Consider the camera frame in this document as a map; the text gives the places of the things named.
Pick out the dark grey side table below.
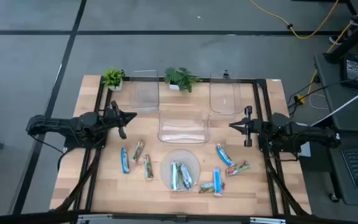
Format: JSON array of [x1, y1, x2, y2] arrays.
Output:
[[314, 52, 358, 207]]

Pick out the wide clear plastic bin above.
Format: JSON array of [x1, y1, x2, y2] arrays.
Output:
[[157, 109, 211, 144]]

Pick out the broad-leaf plant in white pot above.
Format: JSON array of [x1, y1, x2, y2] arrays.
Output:
[[163, 67, 202, 93]]

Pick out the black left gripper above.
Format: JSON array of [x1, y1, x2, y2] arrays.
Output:
[[104, 100, 138, 140]]

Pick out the clear plastic storage bin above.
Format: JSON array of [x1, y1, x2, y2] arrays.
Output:
[[209, 70, 244, 116], [129, 70, 160, 113]]

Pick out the black stand beam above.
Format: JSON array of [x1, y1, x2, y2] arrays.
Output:
[[323, 14, 358, 65]]

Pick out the yellow extension cable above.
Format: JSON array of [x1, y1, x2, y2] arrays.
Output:
[[249, 0, 341, 40], [293, 1, 358, 105]]

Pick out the black horizontal crossbeam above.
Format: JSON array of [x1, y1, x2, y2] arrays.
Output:
[[0, 210, 358, 224]]

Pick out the silver metal rod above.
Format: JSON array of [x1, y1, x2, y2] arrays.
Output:
[[309, 82, 358, 128]]

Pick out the red and green granola bar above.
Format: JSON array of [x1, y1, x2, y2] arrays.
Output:
[[225, 160, 251, 177], [198, 181, 226, 194]]

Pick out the black electronic box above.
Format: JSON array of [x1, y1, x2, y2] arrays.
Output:
[[339, 55, 358, 88]]

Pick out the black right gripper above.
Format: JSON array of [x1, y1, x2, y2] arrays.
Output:
[[228, 105, 272, 147]]

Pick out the grassy plant in white pot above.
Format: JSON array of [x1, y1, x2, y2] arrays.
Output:
[[103, 68, 126, 92]]

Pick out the black aluminium table frame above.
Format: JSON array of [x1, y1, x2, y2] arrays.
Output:
[[50, 75, 313, 218]]

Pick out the round woven beige mat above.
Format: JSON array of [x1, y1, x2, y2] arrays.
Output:
[[160, 149, 201, 192]]

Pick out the blue and white granola bar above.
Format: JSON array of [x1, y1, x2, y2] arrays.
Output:
[[170, 160, 181, 192]]

